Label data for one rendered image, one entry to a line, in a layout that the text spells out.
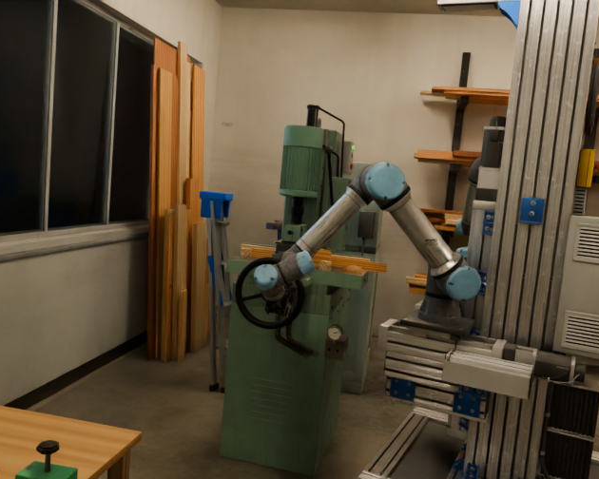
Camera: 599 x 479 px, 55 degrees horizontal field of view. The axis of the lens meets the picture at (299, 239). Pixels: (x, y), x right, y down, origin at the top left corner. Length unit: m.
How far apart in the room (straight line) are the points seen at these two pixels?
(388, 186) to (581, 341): 0.85
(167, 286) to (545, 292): 2.44
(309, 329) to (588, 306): 1.08
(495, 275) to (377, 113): 2.95
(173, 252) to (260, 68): 2.01
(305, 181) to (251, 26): 2.93
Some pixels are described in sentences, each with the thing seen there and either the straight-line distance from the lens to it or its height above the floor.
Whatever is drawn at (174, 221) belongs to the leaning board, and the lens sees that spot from 3.86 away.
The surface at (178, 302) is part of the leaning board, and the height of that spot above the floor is 0.39.
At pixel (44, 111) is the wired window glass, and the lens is 3.22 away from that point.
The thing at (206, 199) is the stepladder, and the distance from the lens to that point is 3.37.
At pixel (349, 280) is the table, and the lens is 2.42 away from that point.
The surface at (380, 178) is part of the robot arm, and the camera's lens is 1.81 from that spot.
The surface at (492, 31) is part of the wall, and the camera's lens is 5.11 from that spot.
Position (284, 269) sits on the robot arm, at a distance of 1.83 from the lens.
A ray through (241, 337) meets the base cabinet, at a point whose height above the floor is 0.56.
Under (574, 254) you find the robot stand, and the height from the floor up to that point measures 1.10.
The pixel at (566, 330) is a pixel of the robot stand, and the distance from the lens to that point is 2.17.
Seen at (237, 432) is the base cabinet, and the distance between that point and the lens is 2.73.
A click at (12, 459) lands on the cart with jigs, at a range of 1.66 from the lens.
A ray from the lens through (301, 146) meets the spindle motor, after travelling 2.52.
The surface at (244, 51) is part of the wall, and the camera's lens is 5.25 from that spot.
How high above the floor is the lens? 1.26
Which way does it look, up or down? 6 degrees down
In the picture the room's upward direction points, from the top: 5 degrees clockwise
